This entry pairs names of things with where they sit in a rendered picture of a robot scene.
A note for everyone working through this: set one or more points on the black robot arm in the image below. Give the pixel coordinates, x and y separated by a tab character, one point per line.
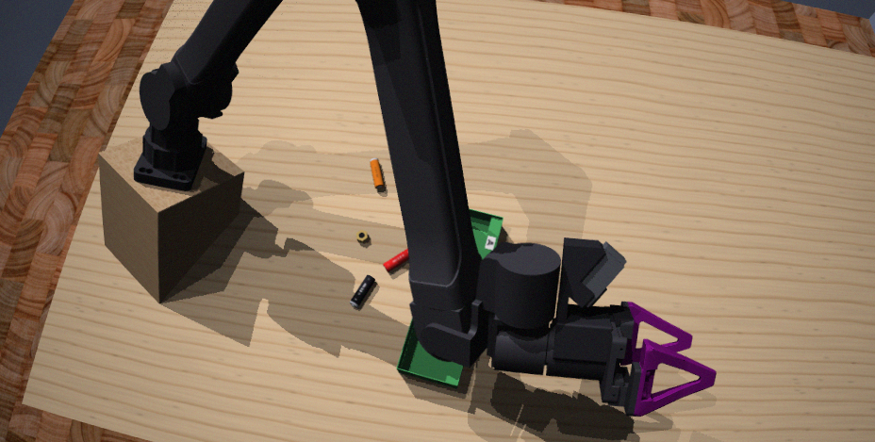
516	283

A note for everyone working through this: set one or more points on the red battery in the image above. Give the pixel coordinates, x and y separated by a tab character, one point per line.
396	261

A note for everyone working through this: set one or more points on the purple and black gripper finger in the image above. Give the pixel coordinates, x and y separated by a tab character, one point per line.
640	314
653	354

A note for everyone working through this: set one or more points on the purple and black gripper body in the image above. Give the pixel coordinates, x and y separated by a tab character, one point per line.
616	389

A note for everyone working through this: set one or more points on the orange battery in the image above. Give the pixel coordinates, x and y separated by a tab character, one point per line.
376	173

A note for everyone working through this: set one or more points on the black battery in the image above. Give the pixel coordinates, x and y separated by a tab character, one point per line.
362	291

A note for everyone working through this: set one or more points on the green rack of three bins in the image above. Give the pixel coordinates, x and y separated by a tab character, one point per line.
416	361

